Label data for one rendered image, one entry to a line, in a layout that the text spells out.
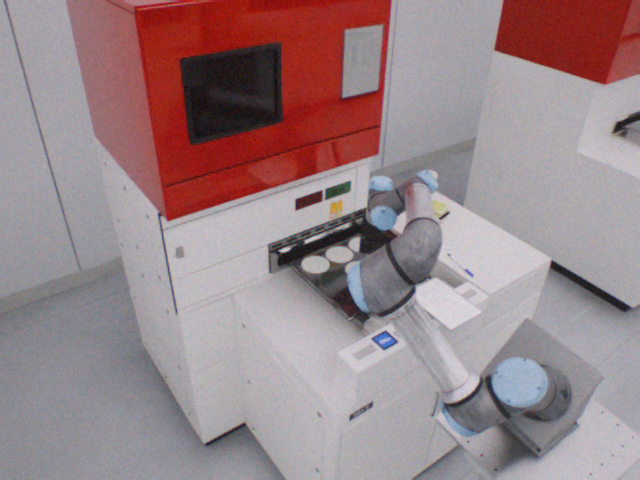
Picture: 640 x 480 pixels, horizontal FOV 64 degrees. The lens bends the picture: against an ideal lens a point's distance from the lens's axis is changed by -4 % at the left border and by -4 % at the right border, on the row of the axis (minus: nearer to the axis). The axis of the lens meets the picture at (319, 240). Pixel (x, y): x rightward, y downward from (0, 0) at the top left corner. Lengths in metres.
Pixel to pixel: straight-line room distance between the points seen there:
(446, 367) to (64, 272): 2.56
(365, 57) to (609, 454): 1.35
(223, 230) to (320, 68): 0.60
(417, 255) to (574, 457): 0.73
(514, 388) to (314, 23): 1.11
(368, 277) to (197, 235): 0.67
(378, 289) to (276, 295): 0.73
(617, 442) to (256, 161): 1.30
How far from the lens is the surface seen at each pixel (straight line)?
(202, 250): 1.74
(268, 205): 1.79
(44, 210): 3.19
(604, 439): 1.70
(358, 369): 1.47
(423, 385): 1.79
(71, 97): 3.00
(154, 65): 1.40
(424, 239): 1.22
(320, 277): 1.84
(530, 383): 1.34
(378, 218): 1.57
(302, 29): 1.58
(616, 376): 3.13
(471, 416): 1.39
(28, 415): 2.86
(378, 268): 1.22
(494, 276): 1.85
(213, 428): 2.36
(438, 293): 1.72
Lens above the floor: 2.05
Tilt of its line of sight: 35 degrees down
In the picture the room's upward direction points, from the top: 1 degrees clockwise
